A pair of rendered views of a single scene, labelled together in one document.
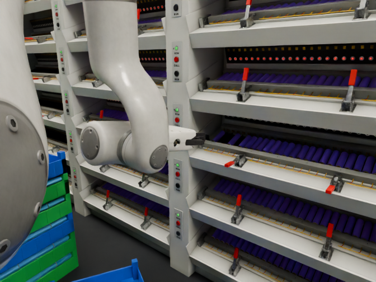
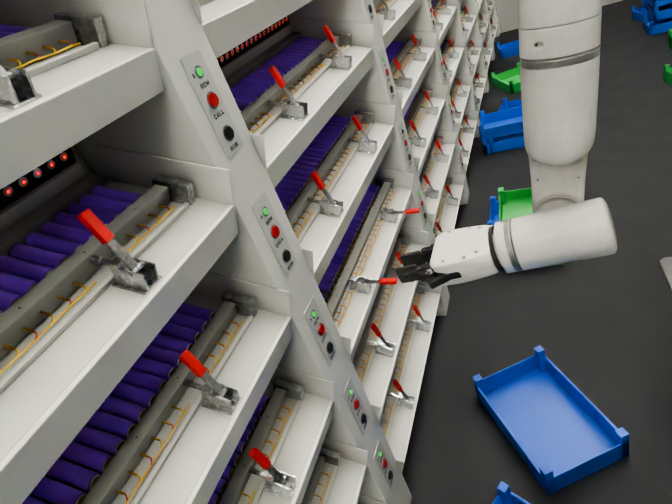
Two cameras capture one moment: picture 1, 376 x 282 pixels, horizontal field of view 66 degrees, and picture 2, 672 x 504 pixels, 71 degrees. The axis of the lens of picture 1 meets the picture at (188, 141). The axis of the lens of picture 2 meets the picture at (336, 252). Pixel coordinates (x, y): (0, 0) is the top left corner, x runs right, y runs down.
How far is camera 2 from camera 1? 1.20 m
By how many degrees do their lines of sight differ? 89
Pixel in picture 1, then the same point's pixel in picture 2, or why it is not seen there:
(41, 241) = not seen: outside the picture
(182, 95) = (306, 282)
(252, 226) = (392, 334)
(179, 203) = (372, 439)
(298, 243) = (402, 295)
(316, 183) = (387, 229)
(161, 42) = (226, 232)
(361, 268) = not seen: hidden behind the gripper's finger
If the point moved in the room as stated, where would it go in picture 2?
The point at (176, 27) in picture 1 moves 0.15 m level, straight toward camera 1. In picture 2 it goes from (245, 173) to (345, 126)
